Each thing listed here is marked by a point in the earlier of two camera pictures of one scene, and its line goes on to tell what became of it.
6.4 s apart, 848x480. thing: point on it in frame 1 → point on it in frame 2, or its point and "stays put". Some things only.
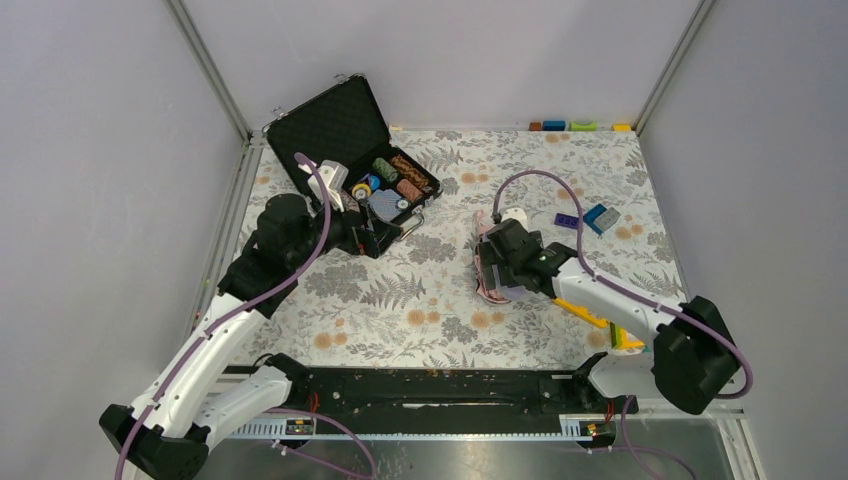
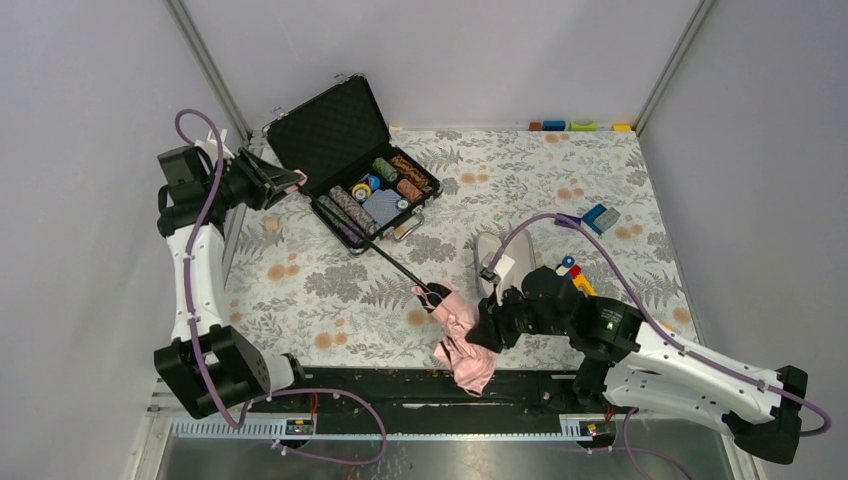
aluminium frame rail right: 675,60 stays put
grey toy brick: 607,219 stays put
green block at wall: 584,127 stays put
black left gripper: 370,232 → 250,178
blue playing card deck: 384,204 stays put
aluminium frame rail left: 251,151 stays put
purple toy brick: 566,220 stays put
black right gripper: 495,263 → 495,317
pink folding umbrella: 482,223 → 473,370
